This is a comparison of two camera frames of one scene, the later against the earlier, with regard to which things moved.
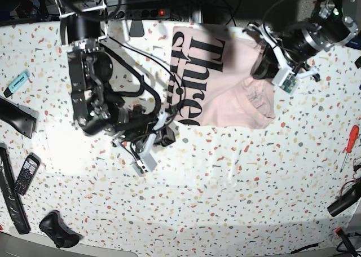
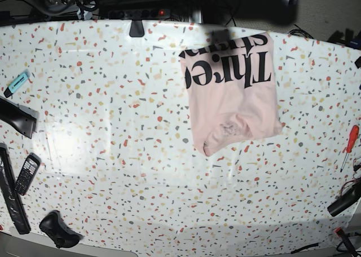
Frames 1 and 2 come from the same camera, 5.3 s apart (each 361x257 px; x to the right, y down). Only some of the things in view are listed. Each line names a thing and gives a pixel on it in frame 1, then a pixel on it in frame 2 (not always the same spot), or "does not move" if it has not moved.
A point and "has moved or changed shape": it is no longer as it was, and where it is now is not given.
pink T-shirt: (212, 80) has moved or changed shape
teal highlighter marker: (16, 83) does not move
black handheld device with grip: (22, 118) does not move
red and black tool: (340, 231) does not move
